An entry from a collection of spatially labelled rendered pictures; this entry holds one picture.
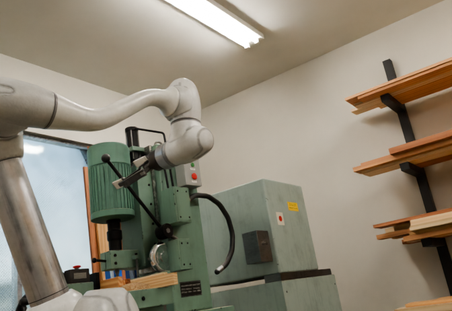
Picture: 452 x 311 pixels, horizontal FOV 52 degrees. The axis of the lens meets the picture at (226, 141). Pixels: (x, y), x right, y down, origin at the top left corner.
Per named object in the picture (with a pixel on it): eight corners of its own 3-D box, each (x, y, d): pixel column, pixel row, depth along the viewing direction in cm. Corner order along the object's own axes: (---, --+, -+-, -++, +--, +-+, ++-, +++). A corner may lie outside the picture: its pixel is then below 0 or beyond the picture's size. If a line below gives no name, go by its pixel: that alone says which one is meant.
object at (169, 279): (71, 305, 198) (70, 295, 199) (75, 305, 199) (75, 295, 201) (173, 284, 159) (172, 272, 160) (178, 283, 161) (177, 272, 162)
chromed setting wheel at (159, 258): (149, 274, 180) (146, 242, 184) (173, 272, 189) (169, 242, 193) (154, 274, 178) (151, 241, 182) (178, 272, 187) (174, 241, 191)
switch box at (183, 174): (177, 188, 206) (173, 153, 211) (193, 189, 214) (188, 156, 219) (186, 184, 202) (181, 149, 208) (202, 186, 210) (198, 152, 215)
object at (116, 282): (83, 301, 180) (82, 285, 182) (87, 301, 182) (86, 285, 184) (118, 294, 167) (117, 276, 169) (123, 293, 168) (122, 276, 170)
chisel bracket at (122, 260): (101, 275, 181) (99, 253, 183) (130, 273, 191) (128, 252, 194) (112, 272, 176) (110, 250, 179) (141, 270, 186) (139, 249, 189)
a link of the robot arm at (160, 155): (188, 155, 160) (177, 161, 164) (173, 134, 158) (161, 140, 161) (175, 170, 153) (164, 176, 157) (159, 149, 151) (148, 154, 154)
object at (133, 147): (122, 165, 207) (120, 130, 212) (136, 167, 213) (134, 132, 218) (134, 160, 202) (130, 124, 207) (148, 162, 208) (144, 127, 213)
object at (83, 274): (43, 289, 169) (43, 273, 171) (70, 286, 177) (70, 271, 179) (62, 284, 161) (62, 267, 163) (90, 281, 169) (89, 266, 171)
